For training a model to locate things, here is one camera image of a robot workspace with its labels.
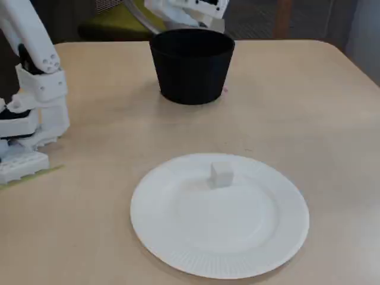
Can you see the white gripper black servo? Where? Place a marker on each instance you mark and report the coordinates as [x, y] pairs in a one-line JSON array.
[[190, 18]]

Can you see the white block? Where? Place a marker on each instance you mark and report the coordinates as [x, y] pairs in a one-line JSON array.
[[221, 176]]

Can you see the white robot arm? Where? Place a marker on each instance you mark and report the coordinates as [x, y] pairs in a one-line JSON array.
[[32, 38]]

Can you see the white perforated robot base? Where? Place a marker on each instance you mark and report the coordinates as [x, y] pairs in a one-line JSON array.
[[20, 166]]

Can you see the white paper plate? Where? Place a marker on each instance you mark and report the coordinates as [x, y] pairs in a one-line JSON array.
[[219, 231]]

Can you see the green office chair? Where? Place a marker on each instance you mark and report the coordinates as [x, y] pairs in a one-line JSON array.
[[118, 26]]

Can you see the green base mat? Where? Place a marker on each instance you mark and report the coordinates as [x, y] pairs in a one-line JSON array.
[[50, 170]]

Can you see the brown wooden post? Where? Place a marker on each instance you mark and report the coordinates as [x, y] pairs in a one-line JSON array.
[[283, 17]]

